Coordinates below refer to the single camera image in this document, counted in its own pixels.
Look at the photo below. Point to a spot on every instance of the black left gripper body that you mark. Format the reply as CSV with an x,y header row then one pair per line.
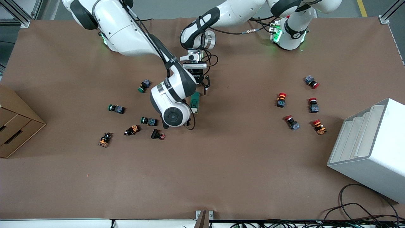
x,y
196,77

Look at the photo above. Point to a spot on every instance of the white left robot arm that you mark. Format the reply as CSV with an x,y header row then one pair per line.
x,y
240,11

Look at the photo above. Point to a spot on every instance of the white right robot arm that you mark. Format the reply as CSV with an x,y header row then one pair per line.
x,y
126,28

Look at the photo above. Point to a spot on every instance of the black button orange contact block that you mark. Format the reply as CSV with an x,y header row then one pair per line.
x,y
132,130
105,139

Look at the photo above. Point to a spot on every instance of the red button orange contact block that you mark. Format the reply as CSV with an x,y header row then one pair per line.
x,y
319,126
281,99

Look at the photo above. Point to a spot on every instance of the red button blue contact block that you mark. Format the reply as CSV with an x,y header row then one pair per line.
x,y
311,81
292,122
313,105

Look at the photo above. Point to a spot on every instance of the brown cardboard box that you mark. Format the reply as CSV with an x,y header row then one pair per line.
x,y
15,120

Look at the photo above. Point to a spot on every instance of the white stepped storage rack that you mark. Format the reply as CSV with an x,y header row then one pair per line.
x,y
370,148

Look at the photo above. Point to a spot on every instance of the black switch with red lens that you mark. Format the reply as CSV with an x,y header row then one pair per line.
x,y
157,134

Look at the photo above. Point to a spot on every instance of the green push button switch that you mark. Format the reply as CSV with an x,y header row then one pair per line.
x,y
144,85
148,121
116,109

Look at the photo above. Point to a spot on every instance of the metal table edge bracket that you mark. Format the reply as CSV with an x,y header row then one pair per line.
x,y
202,218

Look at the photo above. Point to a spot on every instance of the silver table edge rail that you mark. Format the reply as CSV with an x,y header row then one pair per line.
x,y
63,223

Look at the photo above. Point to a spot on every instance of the aluminium frame profile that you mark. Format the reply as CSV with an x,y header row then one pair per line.
x,y
19,14
390,12

